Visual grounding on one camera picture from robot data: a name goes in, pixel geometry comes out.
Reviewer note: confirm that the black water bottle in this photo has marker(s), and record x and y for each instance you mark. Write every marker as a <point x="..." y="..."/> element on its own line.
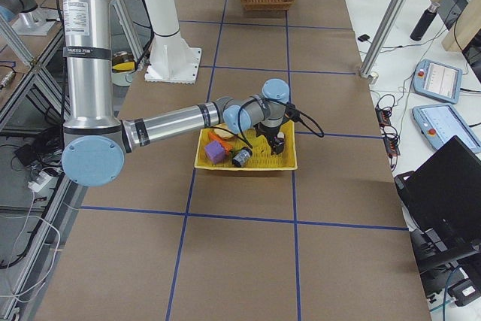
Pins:
<point x="424" y="22"/>

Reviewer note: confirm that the teach pendant far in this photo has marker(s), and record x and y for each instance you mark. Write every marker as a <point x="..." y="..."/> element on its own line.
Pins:
<point x="437" y="81"/>

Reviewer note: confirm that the toy croissant bread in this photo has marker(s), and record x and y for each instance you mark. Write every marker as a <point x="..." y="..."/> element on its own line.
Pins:
<point x="223" y="133"/>

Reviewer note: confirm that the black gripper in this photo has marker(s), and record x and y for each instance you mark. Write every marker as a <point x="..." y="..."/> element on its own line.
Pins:
<point x="270" y="135"/>

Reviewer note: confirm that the yellow woven basket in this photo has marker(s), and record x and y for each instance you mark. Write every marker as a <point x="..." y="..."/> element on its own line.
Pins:
<point x="260" y="160"/>

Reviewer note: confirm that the teach pendant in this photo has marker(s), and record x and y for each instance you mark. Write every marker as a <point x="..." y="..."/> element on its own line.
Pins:
<point x="437" y="81"/>
<point x="440" y="122"/>

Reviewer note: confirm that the teach pendant near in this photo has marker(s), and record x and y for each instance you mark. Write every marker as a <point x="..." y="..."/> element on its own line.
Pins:
<point x="440" y="122"/>

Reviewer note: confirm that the black laptop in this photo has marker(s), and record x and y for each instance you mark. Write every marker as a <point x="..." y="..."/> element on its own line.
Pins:
<point x="443" y="194"/>

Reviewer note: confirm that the orange toy carrot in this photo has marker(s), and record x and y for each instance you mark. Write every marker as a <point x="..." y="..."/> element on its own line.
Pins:
<point x="225" y="145"/>

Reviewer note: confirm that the purple foam block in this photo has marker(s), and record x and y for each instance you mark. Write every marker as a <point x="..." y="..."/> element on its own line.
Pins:
<point x="215" y="152"/>

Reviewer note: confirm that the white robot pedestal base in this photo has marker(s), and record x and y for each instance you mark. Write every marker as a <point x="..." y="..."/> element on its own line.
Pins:
<point x="172" y="60"/>

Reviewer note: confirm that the aluminium frame post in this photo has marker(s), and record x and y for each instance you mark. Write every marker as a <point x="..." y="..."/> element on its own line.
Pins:
<point x="386" y="24"/>

